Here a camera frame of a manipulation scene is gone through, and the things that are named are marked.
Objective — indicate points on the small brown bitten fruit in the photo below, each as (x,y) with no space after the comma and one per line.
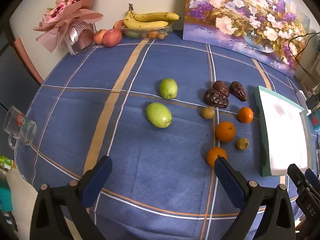
(242,143)

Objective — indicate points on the teal plastic box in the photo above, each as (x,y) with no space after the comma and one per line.
(315,122)

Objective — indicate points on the teal packet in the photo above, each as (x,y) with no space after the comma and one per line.
(5,200)

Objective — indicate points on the clear plastic fruit container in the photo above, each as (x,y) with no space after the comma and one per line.
(140,32)

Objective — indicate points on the clear glass mug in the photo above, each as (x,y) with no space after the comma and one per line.
(17,127)

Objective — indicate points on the green jujube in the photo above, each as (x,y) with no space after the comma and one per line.
(168,88)
(158,115)

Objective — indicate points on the white power strip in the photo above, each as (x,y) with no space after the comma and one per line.
(301,97)

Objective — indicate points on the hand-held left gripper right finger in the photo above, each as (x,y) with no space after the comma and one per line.
(228,182)

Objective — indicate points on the green carton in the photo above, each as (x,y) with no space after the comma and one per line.
(6,162)

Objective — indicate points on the pale orange apple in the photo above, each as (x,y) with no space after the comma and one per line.
(99,37)

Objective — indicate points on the pink wrapped flower bouquet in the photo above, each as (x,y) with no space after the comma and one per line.
(67,17)

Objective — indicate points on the black charger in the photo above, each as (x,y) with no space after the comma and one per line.
(312,102)

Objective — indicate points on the white tray with green rim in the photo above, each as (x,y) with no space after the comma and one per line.
(282,135)

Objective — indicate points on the red apple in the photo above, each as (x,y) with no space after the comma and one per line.
(118,24)
(112,38)

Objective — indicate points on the yellow banana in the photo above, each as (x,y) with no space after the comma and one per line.
(145,25)
(157,17)

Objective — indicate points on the small orange tangerine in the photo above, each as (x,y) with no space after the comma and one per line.
(153,34)

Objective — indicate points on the small brown round fruit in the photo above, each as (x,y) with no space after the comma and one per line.
(208,112)

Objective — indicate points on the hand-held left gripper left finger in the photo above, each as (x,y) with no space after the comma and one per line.
(100,177)

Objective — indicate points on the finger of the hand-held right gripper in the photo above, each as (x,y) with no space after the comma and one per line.
(312,178)
(296,180)

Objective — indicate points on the flower painting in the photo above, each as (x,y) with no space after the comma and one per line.
(237,17)

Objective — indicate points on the orange mandarin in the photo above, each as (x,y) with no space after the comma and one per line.
(245,115)
(225,131)
(214,153)

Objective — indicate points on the dark pear-shaped dried date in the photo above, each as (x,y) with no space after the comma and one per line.
(237,90)

